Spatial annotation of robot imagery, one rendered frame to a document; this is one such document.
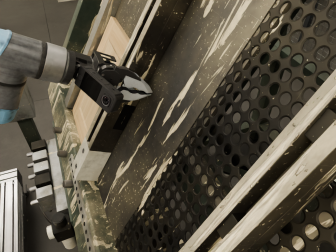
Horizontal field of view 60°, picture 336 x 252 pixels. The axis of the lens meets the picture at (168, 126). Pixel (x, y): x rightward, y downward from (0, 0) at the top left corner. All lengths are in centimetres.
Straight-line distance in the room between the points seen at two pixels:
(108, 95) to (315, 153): 39
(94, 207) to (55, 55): 47
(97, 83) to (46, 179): 64
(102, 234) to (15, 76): 47
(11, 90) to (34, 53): 9
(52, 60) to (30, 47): 4
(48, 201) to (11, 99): 59
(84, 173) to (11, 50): 46
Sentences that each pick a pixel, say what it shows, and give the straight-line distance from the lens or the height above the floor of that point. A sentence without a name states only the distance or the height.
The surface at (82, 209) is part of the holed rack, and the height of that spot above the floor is 89.
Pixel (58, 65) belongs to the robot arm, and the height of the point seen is 135.
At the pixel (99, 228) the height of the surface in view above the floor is 90.
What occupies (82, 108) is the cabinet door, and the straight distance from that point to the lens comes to 112.
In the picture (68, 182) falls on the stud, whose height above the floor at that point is 87.
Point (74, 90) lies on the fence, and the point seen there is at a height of 97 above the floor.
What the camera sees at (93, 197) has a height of 89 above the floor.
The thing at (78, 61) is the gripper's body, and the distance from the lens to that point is 67.
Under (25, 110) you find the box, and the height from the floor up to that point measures 80.
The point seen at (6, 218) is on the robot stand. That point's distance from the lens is 183.
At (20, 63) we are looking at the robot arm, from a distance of 60.
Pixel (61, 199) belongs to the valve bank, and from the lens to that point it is 114.
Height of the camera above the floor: 165
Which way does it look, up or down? 43 degrees down
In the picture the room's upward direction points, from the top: straight up
